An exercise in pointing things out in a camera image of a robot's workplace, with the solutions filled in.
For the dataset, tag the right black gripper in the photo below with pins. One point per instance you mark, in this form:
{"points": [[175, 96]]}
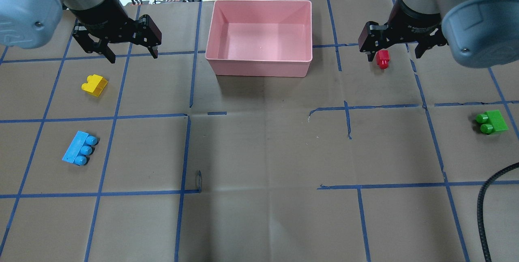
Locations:
{"points": [[414, 22]]}

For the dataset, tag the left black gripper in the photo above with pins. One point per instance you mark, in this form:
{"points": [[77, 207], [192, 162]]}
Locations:
{"points": [[99, 15]]}

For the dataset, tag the red toy block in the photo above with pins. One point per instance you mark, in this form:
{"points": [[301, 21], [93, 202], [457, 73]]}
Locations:
{"points": [[382, 58]]}

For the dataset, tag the yellow toy block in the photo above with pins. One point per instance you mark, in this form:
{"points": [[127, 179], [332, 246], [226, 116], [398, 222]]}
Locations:
{"points": [[94, 85]]}

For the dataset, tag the blue toy block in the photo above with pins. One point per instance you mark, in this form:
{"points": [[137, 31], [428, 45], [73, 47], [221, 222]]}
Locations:
{"points": [[80, 148]]}

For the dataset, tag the green toy block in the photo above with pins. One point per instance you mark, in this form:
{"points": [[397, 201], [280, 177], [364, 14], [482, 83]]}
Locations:
{"points": [[491, 122]]}

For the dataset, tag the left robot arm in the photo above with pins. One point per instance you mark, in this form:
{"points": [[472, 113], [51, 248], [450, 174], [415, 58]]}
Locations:
{"points": [[31, 24]]}

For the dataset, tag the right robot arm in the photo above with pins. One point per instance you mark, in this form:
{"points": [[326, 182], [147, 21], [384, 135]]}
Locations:
{"points": [[479, 33]]}

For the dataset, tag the pink plastic box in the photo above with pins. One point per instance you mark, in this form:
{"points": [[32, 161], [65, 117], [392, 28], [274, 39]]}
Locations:
{"points": [[261, 38]]}

